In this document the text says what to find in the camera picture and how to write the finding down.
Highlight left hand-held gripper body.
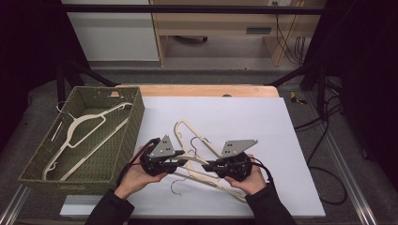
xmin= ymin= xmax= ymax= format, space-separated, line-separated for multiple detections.
xmin=139 ymin=134 xmax=184 ymax=177

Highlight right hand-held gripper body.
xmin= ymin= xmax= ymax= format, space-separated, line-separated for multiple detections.
xmin=215 ymin=139 xmax=259 ymax=183

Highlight cream plastic clothes hanger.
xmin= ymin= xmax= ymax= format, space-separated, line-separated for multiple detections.
xmin=174 ymin=119 xmax=225 ymax=167
xmin=41 ymin=100 xmax=134 ymax=182
xmin=170 ymin=156 xmax=249 ymax=204

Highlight green woven basket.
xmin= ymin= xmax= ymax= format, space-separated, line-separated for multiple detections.
xmin=18 ymin=85 xmax=145 ymax=196

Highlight person's right hand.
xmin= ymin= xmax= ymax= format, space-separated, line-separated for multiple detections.
xmin=223 ymin=153 xmax=268 ymax=197

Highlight person's left hand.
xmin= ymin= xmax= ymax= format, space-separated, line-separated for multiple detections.
xmin=114 ymin=145 xmax=169 ymax=201

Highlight white board work surface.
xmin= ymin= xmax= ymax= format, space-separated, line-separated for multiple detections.
xmin=59 ymin=96 xmax=327 ymax=218

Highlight yellow and black tool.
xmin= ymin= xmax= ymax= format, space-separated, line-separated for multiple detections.
xmin=289 ymin=91 xmax=308 ymax=106

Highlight black metal stand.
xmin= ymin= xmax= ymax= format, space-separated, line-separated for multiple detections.
xmin=266 ymin=58 xmax=329 ymax=117
xmin=55 ymin=60 xmax=120 ymax=104

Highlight white cabinet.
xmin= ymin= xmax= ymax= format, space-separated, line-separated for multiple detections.
xmin=60 ymin=0 xmax=161 ymax=63

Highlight beige wooden desk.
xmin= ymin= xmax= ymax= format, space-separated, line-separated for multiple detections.
xmin=149 ymin=0 xmax=328 ymax=68

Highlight black horizontal bar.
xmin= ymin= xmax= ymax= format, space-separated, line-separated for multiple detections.
xmin=60 ymin=4 xmax=327 ymax=16

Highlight black curtain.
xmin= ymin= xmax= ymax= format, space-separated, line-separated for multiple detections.
xmin=0 ymin=0 xmax=92 ymax=153
xmin=308 ymin=0 xmax=398 ymax=188

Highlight white power strip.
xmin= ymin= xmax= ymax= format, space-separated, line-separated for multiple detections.
xmin=267 ymin=0 xmax=302 ymax=8

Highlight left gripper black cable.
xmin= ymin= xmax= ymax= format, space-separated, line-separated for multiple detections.
xmin=116 ymin=137 xmax=161 ymax=189

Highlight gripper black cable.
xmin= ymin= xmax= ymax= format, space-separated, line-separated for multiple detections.
xmin=116 ymin=137 xmax=161 ymax=189
xmin=249 ymin=157 xmax=275 ymax=186

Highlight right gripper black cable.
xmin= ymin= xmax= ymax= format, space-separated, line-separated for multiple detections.
xmin=249 ymin=157 xmax=275 ymax=186

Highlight black floor cable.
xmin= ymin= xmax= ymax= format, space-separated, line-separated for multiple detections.
xmin=294 ymin=93 xmax=349 ymax=206

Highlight aluminium rail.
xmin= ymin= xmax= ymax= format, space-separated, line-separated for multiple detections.
xmin=0 ymin=184 xmax=33 ymax=225
xmin=303 ymin=93 xmax=380 ymax=225

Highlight black hanging cables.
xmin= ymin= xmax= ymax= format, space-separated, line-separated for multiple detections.
xmin=274 ymin=13 xmax=306 ymax=67

